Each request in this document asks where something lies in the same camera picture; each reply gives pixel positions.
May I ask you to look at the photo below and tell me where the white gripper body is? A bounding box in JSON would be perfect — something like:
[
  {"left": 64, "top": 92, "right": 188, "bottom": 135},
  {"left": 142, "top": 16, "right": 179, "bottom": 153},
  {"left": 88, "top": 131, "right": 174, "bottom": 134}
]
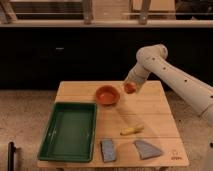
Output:
[{"left": 124, "top": 64, "right": 150, "bottom": 89}]

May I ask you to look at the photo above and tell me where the red apple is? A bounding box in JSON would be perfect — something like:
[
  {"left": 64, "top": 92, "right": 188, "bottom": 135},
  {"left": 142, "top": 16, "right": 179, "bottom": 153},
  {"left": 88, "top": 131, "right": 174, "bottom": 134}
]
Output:
[{"left": 124, "top": 82, "right": 136, "bottom": 94}]

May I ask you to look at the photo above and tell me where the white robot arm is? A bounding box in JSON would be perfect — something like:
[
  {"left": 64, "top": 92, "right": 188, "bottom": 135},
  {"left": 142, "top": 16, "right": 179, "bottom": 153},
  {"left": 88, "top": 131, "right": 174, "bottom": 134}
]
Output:
[{"left": 124, "top": 44, "right": 213, "bottom": 128}]

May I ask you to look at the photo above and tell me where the green plastic tray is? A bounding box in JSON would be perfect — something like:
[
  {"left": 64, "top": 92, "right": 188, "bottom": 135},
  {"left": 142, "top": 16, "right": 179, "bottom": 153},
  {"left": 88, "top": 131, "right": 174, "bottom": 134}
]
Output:
[{"left": 38, "top": 102, "right": 97, "bottom": 163}]

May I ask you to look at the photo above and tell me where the wooden table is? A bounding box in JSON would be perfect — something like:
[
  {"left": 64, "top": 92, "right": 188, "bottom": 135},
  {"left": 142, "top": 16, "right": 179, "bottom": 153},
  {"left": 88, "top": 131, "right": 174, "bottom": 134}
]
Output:
[{"left": 36, "top": 80, "right": 190, "bottom": 169}]

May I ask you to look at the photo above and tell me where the orange bowl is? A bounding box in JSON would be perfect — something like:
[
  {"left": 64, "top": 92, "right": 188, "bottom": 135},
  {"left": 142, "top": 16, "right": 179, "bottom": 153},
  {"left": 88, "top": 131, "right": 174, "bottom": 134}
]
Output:
[{"left": 95, "top": 85, "right": 120, "bottom": 105}]

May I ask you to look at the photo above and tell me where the blue-grey wedge cloth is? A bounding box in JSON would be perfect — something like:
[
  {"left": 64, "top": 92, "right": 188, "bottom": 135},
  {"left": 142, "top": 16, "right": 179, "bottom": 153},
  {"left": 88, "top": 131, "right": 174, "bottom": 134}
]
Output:
[{"left": 134, "top": 140, "right": 163, "bottom": 160}]

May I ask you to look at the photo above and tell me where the blue sponge rectangular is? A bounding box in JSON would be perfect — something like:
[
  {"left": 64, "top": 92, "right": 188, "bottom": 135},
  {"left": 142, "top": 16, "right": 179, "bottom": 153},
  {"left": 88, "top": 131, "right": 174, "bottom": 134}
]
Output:
[{"left": 100, "top": 139, "right": 116, "bottom": 163}]

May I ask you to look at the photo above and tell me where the black pole object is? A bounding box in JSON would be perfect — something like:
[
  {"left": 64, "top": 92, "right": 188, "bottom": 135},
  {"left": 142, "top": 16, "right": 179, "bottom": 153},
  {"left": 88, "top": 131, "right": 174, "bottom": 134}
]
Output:
[{"left": 7, "top": 142, "right": 16, "bottom": 171}]

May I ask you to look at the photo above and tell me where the wooden railing frame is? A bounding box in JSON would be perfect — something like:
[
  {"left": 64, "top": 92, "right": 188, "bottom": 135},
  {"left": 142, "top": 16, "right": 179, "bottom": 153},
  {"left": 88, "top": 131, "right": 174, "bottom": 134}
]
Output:
[{"left": 0, "top": 0, "right": 213, "bottom": 28}]

